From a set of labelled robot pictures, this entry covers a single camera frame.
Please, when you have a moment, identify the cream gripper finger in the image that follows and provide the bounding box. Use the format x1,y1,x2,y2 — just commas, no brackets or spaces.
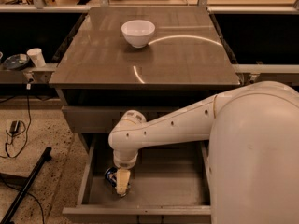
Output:
116,168,131,195

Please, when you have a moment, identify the blue pepsi can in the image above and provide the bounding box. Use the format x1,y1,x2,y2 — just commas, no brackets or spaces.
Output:
105,167,130,197

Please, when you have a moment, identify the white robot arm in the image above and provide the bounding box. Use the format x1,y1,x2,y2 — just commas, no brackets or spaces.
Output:
108,81,299,224

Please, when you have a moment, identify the open grey middle drawer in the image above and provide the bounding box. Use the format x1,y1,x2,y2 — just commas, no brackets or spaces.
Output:
63,134,211,224

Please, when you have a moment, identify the closed grey top drawer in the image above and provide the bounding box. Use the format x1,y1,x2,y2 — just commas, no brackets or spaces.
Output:
62,106,178,133

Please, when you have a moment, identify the grey drawer cabinet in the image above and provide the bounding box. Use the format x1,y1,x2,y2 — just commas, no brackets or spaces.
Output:
49,6,242,224

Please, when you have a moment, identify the black pole on floor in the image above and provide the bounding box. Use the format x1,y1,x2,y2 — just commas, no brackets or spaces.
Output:
1,147,51,224

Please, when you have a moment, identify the black power adapter left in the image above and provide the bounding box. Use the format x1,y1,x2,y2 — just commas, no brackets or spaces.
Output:
9,120,20,134

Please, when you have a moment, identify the white ceramic bowl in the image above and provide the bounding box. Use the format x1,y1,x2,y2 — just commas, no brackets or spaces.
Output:
121,20,155,48

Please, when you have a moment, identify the white paper cup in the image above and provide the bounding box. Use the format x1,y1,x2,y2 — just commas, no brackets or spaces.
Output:
27,48,46,68

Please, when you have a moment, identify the dark blue plate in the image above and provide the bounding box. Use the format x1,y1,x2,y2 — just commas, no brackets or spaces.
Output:
3,54,30,70

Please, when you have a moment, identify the black cable left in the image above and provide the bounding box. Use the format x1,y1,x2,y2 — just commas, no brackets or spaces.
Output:
0,84,33,160

